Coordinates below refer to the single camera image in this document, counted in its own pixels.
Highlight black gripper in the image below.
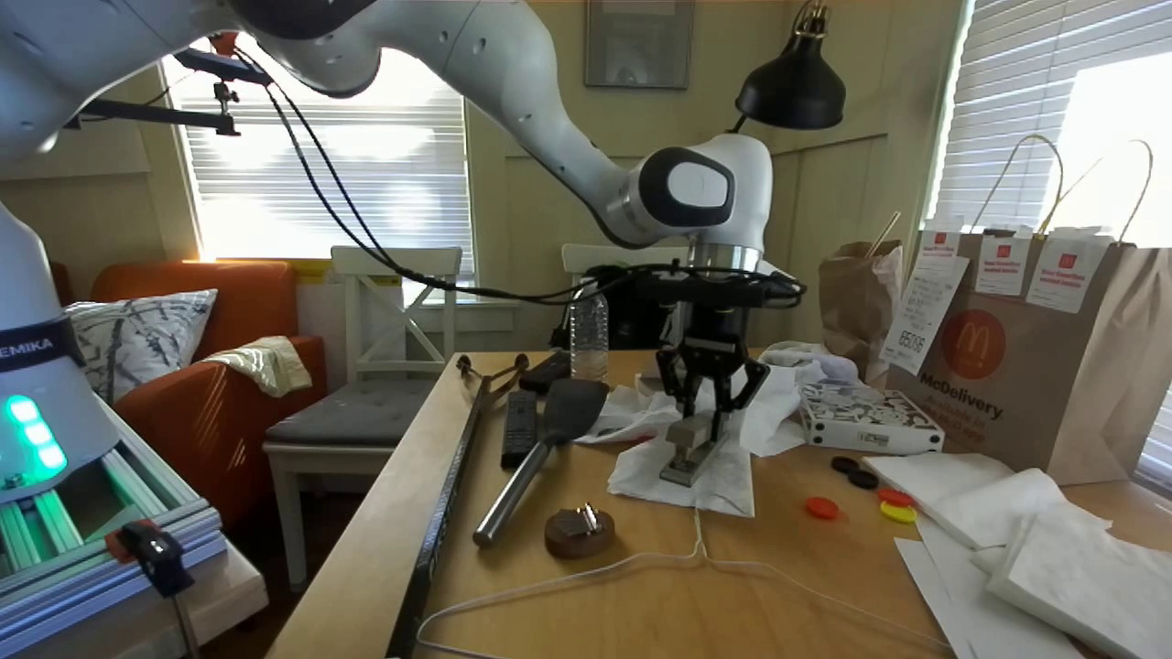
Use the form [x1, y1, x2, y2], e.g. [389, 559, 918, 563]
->
[657, 299, 774, 426]

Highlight black stapler tool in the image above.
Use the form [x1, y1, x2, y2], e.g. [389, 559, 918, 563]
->
[470, 375, 611, 549]

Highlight white crumpled paper sheet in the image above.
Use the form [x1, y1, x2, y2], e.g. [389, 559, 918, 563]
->
[729, 354, 812, 465]

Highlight white paper napkin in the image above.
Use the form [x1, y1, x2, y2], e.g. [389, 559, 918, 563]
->
[606, 426, 763, 525]

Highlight clear plastic water bottle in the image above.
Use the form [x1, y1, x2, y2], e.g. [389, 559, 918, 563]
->
[568, 282, 611, 386]

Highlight small brown paper bag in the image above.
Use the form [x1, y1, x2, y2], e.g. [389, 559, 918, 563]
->
[816, 235, 912, 386]

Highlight white patterned box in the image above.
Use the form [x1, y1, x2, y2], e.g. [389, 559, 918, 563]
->
[794, 382, 950, 458]

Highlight black rectangular box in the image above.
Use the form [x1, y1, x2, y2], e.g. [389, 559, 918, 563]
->
[497, 386, 546, 475]

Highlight small round brown object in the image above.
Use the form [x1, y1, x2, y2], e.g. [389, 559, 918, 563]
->
[544, 502, 620, 563]

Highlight light wooden table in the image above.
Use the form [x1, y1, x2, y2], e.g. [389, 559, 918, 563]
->
[264, 344, 1172, 659]

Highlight long white receipt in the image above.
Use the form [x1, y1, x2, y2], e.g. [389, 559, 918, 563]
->
[879, 248, 976, 376]

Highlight yellow bottle cap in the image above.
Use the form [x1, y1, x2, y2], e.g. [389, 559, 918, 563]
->
[874, 499, 923, 532]

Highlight flat white napkin sheet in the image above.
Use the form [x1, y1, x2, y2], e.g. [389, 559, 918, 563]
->
[861, 451, 1071, 543]
[893, 532, 1093, 659]

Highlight long black rod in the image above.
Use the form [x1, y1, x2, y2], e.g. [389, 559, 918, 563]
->
[384, 349, 531, 659]

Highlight black desk lamp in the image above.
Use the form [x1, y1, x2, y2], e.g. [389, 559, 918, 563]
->
[729, 0, 849, 136]

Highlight white red bag label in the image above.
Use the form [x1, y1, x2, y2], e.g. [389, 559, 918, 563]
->
[1023, 230, 1116, 318]
[971, 230, 1038, 299]

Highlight grey seat cushion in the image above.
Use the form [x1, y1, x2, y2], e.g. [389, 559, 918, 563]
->
[264, 375, 439, 451]

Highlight large brown delivery paper bag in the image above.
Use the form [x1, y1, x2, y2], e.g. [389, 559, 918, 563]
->
[879, 133, 1172, 491]

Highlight white window blinds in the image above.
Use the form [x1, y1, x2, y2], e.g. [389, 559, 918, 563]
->
[163, 49, 476, 268]
[927, 0, 1172, 252]

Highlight thick white napkin stack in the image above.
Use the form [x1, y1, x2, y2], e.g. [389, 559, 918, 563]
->
[979, 502, 1172, 659]

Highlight pale yellow cloth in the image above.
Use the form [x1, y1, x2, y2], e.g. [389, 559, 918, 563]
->
[201, 335, 320, 404]

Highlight orange sofa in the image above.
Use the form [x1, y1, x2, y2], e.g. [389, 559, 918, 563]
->
[50, 257, 335, 532]

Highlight white round device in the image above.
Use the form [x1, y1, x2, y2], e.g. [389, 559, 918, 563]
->
[0, 401, 231, 631]

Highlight white patterned pillow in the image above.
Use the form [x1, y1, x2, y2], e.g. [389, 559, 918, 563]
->
[61, 287, 224, 408]

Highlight black orange clamp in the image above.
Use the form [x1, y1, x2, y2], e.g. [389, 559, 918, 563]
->
[105, 515, 207, 659]

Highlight thin white cable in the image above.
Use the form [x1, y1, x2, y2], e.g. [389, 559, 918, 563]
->
[410, 507, 982, 659]

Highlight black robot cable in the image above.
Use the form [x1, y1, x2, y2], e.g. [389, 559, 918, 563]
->
[236, 49, 617, 310]

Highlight grey framed wall picture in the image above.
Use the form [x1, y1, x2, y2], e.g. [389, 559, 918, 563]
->
[579, 0, 700, 97]

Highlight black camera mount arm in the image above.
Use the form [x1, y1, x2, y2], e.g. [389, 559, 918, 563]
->
[65, 34, 280, 138]

